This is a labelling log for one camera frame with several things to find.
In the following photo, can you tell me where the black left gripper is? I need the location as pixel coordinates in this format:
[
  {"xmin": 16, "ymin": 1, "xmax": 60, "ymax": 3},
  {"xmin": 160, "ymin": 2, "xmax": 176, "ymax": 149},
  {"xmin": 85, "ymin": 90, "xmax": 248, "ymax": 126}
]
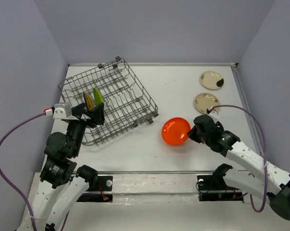
[{"xmin": 67, "ymin": 101, "xmax": 106, "ymax": 155}]

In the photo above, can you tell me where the yellow patterned plate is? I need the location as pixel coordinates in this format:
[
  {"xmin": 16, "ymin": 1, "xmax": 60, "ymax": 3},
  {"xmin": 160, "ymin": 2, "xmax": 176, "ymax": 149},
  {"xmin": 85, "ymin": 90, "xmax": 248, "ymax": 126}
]
[{"xmin": 83, "ymin": 92, "xmax": 94, "ymax": 110}]

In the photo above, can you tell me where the lime green plate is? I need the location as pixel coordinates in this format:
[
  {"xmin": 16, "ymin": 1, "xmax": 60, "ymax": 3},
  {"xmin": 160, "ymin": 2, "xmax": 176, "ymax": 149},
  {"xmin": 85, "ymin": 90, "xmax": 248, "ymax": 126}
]
[{"xmin": 93, "ymin": 88, "xmax": 103, "ymax": 105}]

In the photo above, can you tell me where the orange plate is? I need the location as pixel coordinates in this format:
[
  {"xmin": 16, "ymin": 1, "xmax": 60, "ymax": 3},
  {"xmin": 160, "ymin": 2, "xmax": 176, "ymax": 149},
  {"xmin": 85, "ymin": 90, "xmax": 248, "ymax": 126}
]
[{"xmin": 161, "ymin": 117, "xmax": 191, "ymax": 146}]

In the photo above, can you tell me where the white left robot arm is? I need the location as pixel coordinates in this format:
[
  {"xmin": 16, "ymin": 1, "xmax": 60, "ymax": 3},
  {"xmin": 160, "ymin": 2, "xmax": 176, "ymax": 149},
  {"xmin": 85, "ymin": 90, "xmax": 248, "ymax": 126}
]
[{"xmin": 18, "ymin": 103, "xmax": 105, "ymax": 231}]

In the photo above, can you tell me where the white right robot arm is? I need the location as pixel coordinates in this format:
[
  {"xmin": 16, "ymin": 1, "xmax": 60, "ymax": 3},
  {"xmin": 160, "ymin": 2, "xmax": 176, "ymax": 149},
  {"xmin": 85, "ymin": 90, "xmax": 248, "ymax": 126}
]
[{"xmin": 188, "ymin": 115, "xmax": 290, "ymax": 220}]

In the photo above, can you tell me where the cream floral plate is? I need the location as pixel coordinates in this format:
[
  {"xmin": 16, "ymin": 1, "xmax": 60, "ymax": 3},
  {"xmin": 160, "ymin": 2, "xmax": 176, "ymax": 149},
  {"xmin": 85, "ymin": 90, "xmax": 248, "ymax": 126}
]
[{"xmin": 193, "ymin": 93, "xmax": 220, "ymax": 114}]

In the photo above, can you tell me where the cream plate with black spot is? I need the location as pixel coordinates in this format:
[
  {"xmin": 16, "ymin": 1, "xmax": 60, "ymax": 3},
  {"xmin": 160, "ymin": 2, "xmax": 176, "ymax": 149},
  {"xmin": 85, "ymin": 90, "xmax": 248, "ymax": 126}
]
[{"xmin": 200, "ymin": 71, "xmax": 224, "ymax": 90}]

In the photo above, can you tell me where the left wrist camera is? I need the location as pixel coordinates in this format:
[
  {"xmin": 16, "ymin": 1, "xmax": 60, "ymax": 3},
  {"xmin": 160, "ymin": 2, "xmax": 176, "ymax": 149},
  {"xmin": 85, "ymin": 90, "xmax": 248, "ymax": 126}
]
[{"xmin": 44, "ymin": 102, "xmax": 72, "ymax": 119}]

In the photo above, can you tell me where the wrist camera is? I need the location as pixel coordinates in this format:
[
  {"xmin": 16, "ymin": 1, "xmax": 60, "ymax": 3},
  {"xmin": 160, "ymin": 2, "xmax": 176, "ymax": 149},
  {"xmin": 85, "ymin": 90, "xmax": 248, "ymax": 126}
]
[
  {"xmin": 44, "ymin": 102, "xmax": 72, "ymax": 119},
  {"xmin": 206, "ymin": 107, "xmax": 219, "ymax": 118}
]

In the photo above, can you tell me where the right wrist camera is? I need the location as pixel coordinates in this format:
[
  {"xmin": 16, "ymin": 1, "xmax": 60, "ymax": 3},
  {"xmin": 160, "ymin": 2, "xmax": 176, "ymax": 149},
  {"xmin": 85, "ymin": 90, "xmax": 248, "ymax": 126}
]
[{"xmin": 206, "ymin": 107, "xmax": 219, "ymax": 118}]

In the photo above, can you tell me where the grey wire dish rack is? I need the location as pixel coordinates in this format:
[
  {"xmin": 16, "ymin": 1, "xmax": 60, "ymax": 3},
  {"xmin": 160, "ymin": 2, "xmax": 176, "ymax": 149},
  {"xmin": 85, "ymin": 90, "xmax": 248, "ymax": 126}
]
[{"xmin": 58, "ymin": 56, "xmax": 158, "ymax": 146}]

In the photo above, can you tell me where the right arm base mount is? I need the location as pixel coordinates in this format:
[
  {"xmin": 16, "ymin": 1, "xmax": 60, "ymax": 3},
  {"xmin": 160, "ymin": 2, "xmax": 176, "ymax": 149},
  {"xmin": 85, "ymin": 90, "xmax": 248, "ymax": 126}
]
[{"xmin": 195, "ymin": 164, "xmax": 246, "ymax": 202}]

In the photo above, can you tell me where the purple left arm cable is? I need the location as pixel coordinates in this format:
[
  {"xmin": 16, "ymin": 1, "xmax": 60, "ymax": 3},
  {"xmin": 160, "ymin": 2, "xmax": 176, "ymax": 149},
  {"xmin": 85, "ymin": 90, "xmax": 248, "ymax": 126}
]
[{"xmin": 0, "ymin": 112, "xmax": 71, "ymax": 231}]

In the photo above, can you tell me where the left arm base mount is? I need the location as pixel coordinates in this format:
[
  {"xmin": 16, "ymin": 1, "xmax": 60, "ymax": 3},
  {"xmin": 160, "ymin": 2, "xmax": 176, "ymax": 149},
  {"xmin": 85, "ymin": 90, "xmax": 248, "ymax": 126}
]
[{"xmin": 77, "ymin": 175, "xmax": 113, "ymax": 203}]

